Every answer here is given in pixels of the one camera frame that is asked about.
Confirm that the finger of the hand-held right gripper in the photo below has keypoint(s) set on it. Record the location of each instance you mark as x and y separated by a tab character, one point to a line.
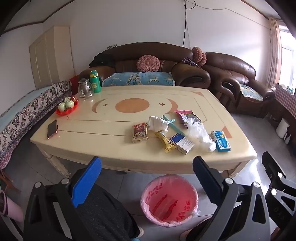
269	162

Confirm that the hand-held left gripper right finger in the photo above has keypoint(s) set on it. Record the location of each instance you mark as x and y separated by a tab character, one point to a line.
208	178

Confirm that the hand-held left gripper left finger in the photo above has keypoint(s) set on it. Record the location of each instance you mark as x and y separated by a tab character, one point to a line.
86	183

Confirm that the teal medicine box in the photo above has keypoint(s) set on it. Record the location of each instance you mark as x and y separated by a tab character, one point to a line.
220	141

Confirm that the blue and white box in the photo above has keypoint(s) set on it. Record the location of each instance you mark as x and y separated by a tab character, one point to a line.
182	144

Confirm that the pink lined trash bin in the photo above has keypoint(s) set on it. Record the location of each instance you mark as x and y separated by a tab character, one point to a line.
171	201

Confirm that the clear plastic bag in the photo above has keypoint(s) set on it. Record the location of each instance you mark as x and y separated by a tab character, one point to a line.
198	134

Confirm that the gold snack wrapper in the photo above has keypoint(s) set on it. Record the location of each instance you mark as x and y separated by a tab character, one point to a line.
165	141

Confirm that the red card box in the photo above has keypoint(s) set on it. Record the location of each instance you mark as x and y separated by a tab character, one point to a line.
140	132

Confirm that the white tissue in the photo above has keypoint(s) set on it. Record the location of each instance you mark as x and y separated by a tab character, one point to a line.
157	123

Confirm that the person's dark grey trousers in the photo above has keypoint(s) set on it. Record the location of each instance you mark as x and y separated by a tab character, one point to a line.
106	213

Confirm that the cream coffee table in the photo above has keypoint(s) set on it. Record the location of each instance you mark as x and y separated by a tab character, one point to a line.
92	143

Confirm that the person's right shoe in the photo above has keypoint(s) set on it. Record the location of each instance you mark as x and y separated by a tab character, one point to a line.
184	235

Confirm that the person's shoe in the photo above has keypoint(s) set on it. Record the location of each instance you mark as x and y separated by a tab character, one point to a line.
184	235
140	232

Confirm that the rose gold smartphone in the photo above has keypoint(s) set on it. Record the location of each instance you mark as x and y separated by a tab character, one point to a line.
52	129

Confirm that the red checkered tablecloth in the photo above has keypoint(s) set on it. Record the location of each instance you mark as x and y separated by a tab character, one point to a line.
286	100

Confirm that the purple snack bag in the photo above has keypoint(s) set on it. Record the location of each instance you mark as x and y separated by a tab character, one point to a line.
185	117

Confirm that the teal plush sword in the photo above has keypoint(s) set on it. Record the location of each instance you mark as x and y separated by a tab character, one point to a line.
171	121

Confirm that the blue armchair seat cover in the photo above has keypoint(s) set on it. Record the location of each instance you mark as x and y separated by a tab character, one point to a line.
251	92

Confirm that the person's left shoe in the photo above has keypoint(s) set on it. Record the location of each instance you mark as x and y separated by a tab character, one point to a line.
140	232

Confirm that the red plastic tray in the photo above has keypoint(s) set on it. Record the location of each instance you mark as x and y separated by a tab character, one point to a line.
63	113

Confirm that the pale pink object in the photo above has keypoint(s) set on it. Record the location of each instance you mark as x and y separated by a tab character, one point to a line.
13	208

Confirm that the green ceramic teacup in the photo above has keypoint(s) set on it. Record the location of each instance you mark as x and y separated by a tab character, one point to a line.
69	104
67	99
62	107

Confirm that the floral bed cover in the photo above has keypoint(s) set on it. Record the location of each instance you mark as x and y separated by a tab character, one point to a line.
30	115

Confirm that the glass pitcher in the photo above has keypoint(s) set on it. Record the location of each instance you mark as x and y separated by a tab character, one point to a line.
85	89

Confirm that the red bag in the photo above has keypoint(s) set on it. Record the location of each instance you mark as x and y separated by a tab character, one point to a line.
74	83

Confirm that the green kids water bottle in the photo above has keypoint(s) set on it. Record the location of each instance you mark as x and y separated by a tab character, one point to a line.
95	82

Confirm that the brown leather armchair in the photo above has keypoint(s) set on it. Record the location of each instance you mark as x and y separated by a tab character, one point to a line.
231	67

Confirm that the window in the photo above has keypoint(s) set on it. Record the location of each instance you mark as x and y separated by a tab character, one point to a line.
288	53

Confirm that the beige curtain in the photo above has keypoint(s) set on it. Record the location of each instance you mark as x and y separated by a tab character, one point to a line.
274	51

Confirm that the purple cloth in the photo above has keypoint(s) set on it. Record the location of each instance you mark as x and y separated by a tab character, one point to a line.
188	61

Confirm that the small pink round cushion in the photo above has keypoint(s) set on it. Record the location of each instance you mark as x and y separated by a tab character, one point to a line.
204	59
196	54

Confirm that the large pink round cushion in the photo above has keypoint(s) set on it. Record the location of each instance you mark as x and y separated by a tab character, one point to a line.
148	63

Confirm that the cream wardrobe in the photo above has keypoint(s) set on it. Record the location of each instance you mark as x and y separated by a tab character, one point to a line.
52	55

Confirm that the brown leather sofa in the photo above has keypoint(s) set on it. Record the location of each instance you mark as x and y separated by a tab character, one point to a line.
161	52

